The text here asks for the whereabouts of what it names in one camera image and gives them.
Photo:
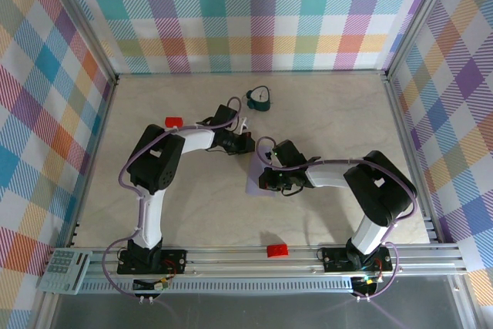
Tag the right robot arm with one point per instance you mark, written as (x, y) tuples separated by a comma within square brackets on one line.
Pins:
[(381, 194)]

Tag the right aluminium side rail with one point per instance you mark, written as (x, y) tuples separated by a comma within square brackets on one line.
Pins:
[(410, 152)]

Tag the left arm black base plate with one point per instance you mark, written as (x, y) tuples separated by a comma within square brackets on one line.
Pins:
[(177, 261)]

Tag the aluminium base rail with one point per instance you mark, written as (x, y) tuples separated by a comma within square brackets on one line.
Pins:
[(231, 263)]

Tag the left aluminium frame post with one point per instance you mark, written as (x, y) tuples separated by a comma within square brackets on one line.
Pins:
[(86, 22)]

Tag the grey keypad calculator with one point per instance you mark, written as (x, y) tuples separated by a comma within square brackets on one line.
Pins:
[(63, 271)]

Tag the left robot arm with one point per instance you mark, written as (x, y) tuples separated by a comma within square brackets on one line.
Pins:
[(158, 159)]

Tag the aluminium side rail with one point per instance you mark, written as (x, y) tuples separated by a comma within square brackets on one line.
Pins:
[(96, 148), (410, 152)]

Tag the aluminium frame post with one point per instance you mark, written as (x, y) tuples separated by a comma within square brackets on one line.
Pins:
[(419, 17), (86, 22)]

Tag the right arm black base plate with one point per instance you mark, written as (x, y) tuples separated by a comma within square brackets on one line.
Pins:
[(335, 259)]

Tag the red rectangular block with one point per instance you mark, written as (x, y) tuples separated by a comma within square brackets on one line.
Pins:
[(173, 121)]

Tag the right aluminium frame post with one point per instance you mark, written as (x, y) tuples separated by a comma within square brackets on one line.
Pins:
[(419, 17)]

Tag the aluminium rail under plaid wall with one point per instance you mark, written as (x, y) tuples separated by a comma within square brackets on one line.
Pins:
[(250, 72)]

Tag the left aluminium side rail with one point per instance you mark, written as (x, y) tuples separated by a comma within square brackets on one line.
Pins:
[(96, 148)]

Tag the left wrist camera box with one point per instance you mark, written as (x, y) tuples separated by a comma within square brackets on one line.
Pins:
[(243, 125)]

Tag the grey metal sheet panel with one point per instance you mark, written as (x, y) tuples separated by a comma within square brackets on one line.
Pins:
[(250, 313)]

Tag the red two-stud brick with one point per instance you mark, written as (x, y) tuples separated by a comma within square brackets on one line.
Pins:
[(277, 250)]

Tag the teal alarm clock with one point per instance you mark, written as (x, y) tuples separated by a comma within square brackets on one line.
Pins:
[(262, 103)]

